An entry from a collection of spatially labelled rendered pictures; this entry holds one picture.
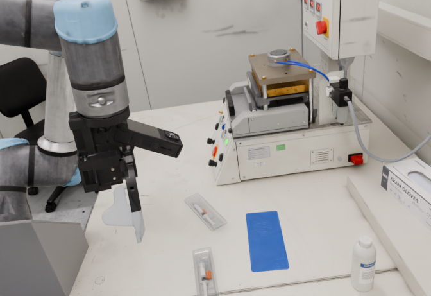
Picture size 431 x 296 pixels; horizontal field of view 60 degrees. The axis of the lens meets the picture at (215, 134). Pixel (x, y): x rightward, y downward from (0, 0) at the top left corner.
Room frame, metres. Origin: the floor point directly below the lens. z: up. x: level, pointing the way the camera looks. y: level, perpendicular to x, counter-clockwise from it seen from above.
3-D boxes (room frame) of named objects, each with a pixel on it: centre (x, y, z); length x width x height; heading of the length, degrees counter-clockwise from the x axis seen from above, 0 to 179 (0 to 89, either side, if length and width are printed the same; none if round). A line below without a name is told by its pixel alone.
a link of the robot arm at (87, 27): (0.51, 0.15, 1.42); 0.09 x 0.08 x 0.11; 19
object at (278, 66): (1.21, -0.28, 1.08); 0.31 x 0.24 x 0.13; 179
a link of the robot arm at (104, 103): (0.51, 0.15, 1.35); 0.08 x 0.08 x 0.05
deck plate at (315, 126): (1.23, -0.29, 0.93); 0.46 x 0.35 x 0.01; 89
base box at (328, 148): (1.21, -0.25, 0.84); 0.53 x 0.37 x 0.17; 89
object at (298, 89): (1.22, -0.25, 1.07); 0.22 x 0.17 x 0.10; 179
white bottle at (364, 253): (0.59, -0.30, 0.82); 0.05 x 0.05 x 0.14
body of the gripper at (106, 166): (0.51, 0.17, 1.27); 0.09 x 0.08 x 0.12; 103
